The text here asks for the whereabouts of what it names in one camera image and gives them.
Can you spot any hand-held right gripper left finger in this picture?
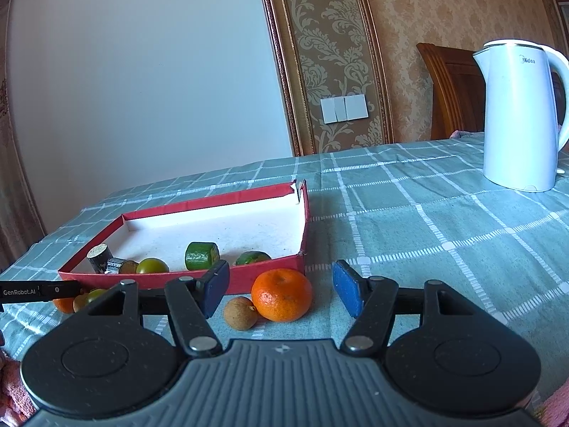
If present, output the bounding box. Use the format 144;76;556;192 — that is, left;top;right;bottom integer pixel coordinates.
71;260;231;359

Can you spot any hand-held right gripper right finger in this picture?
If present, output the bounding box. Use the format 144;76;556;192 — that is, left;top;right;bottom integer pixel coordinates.
333;259;494;357

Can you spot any green cucumber piece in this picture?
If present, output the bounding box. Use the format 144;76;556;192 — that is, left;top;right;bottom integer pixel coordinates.
185;241;220;271

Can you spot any green lime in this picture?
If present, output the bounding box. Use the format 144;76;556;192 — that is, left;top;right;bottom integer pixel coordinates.
234;251;273;267

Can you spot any red cardboard box tray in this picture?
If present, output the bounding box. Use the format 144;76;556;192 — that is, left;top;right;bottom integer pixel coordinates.
58;180;310;296

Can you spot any yellow-green tomato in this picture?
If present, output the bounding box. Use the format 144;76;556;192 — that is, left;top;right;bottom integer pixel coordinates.
135;257;170;275

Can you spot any green plaid tablecloth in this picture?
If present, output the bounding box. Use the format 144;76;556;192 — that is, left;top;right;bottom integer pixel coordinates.
0;131;569;410

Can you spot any pink patterned fleece cloth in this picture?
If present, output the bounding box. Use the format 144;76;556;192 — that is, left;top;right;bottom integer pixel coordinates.
533;378;569;423
0;351;34;427

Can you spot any patterned beige curtain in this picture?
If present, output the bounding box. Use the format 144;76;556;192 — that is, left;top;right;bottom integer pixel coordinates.
0;0;47;272

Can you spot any wooden headboard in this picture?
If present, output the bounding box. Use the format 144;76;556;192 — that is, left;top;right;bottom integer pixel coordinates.
416;43;487;142

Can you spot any white electric kettle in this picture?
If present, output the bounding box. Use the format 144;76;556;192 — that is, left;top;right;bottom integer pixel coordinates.
472;39;569;193

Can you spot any white wall switch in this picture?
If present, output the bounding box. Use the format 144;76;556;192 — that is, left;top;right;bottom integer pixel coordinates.
320;94;369;124

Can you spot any gold wall moulding frame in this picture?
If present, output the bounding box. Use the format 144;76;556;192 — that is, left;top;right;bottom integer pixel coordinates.
255;0;394;157

